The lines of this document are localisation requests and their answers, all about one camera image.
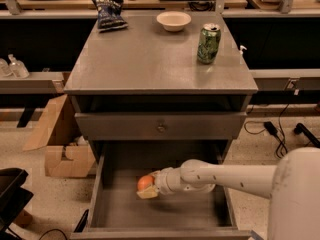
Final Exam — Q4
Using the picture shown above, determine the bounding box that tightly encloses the green soda can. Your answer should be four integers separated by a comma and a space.
197, 23, 221, 64

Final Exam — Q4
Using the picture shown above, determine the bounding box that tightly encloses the grey open middle drawer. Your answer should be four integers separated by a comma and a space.
70, 140, 250, 240

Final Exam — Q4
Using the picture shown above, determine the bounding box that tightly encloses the black chair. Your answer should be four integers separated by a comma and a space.
0, 168, 33, 240

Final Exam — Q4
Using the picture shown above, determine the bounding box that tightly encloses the white pump bottle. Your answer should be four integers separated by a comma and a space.
239, 45, 247, 55

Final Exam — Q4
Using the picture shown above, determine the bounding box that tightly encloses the grey top drawer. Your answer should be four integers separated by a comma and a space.
75, 112, 247, 140

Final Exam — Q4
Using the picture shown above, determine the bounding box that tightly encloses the cardboard box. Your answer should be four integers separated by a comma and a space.
23, 92, 95, 178

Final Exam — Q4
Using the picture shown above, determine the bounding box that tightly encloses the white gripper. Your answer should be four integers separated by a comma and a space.
137, 167, 182, 199

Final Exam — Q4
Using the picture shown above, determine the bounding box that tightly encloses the black floor cable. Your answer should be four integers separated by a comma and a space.
243, 103, 291, 159

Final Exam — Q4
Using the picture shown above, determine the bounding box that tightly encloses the orange fruit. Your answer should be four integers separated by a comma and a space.
137, 175, 154, 191

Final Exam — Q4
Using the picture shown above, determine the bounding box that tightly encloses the grey drawer cabinet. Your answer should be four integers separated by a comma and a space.
65, 10, 257, 159

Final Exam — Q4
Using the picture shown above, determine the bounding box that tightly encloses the white bowl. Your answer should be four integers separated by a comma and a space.
156, 11, 191, 32

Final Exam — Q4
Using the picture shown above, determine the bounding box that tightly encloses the clear plastic bottle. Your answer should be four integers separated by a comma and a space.
8, 54, 29, 79

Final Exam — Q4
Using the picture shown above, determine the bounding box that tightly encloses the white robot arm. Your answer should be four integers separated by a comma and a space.
137, 147, 320, 240

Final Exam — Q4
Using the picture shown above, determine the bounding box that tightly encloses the blue chip bag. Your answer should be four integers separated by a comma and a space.
92, 0, 128, 31

